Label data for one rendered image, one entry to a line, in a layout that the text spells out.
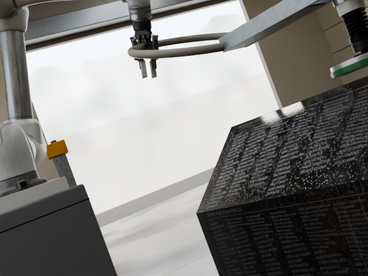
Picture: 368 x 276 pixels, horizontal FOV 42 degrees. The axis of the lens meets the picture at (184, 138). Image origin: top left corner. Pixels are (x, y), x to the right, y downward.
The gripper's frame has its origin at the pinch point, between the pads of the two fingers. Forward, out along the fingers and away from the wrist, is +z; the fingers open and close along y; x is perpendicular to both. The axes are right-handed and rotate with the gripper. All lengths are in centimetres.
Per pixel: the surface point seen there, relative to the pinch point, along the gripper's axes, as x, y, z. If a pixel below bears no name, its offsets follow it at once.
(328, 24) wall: 830, -204, 64
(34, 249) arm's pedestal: -66, -7, 49
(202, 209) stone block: -36, 44, 40
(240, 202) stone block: -47, 65, 29
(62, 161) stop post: 20, -91, 57
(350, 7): -21, 89, -19
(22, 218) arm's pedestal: -65, -11, 39
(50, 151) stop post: 15, -95, 49
